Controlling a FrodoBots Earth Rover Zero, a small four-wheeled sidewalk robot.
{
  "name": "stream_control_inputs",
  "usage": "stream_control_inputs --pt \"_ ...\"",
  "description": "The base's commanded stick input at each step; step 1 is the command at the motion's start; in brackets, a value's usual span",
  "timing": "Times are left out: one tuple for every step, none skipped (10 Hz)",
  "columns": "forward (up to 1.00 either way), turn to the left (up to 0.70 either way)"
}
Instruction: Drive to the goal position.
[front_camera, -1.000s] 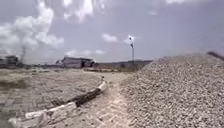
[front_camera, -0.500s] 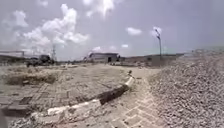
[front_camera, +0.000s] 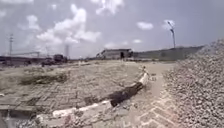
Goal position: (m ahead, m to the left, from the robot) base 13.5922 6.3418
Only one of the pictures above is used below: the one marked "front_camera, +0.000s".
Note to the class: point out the grey building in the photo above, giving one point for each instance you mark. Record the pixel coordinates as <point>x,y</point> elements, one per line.
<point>115,54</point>

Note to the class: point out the brick paved ground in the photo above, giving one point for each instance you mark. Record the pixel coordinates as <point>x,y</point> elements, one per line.
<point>100,75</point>

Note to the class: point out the black and white kerb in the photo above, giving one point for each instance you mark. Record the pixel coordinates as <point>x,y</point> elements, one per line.
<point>128,91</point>

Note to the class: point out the dark vehicle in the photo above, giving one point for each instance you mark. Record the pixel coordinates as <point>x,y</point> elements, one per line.
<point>58,58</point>

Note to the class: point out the long grey-green bank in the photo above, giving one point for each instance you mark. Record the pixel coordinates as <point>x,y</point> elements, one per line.
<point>166,53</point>

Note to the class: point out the street lamp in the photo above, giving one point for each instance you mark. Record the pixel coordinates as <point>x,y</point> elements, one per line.
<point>172,35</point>

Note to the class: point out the dry grass patch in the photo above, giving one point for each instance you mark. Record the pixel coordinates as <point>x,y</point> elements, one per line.
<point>43,79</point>

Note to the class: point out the grey gravel heap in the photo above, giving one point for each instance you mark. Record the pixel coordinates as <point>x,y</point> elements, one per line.
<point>200,86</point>

